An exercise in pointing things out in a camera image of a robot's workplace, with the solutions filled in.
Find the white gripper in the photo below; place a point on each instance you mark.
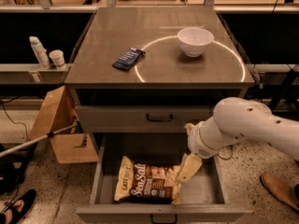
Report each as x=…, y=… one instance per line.
x=198, y=139

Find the brown Late July chip bag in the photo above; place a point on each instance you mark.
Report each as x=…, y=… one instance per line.
x=144, y=183

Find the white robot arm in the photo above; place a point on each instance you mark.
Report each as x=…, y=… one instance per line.
x=233, y=120

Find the open grey middle drawer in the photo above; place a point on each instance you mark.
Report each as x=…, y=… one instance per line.
x=203, y=197

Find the grey drawer cabinet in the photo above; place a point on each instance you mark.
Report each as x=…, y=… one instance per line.
x=164, y=75

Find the closed grey top drawer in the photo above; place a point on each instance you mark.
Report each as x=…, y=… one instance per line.
x=140, y=119

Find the white ceramic bowl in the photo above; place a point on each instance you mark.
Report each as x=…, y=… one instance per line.
x=193, y=41

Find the dark blue snack bar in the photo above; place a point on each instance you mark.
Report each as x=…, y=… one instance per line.
x=128, y=59

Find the tan leather shoe near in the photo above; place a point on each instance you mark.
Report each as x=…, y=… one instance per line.
x=282, y=191

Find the cardboard box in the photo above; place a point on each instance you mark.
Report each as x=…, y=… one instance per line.
x=56, y=112

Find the white stick with black band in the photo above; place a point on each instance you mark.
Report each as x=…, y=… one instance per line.
x=41, y=138

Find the white spray bottle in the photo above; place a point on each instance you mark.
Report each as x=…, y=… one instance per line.
x=40, y=52

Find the black slip-on shoe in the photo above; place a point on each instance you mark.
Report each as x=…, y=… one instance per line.
x=17, y=210

